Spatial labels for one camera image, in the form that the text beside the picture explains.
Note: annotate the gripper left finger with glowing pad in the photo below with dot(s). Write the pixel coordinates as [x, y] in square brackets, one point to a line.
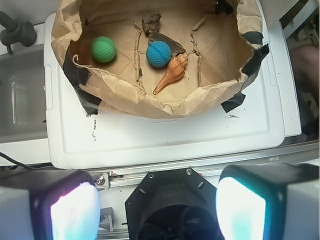
[49, 205]

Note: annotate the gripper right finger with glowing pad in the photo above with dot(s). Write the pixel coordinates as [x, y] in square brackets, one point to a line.
[269, 202]

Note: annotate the blue dimpled foam ball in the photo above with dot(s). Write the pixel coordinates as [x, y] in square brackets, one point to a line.
[158, 54]

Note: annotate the green dimpled foam ball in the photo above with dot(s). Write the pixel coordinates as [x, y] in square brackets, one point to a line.
[103, 49]

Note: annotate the white plastic bin lid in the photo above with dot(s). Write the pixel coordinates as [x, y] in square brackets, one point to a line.
[250, 120]

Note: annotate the clear plastic container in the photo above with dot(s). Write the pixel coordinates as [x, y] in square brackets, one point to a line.
[22, 95]

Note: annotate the orange conch seashell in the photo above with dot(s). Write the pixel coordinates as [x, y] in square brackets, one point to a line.
[175, 71]

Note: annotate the crumpled brown paper bag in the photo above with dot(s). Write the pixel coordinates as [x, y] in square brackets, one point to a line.
[223, 39]

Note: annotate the grey clamp knob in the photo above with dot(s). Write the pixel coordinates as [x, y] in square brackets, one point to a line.
[16, 31]

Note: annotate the brown rock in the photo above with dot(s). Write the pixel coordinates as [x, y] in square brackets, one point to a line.
[151, 22]

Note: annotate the aluminium extrusion rail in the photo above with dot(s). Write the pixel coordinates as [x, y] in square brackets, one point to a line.
[210, 166]

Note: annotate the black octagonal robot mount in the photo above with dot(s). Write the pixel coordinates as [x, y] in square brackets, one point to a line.
[174, 204]

